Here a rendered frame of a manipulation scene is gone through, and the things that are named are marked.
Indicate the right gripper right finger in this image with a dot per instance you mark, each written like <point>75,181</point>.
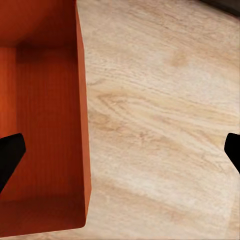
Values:
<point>232,149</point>

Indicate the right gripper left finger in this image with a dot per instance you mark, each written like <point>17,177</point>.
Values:
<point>12,149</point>

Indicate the storage box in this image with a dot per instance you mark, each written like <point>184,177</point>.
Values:
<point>43,96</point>

